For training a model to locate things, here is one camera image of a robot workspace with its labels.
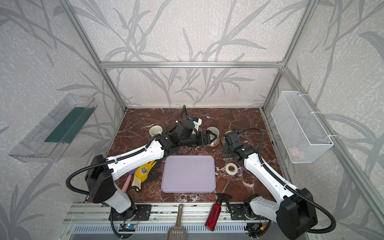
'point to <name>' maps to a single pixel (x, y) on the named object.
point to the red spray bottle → (215, 211)
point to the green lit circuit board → (127, 227)
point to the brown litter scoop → (178, 232)
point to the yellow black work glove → (143, 173)
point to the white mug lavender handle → (230, 133)
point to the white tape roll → (227, 170)
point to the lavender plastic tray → (189, 174)
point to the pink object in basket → (294, 151)
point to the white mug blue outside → (155, 130)
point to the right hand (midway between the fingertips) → (228, 144)
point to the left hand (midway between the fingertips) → (214, 135)
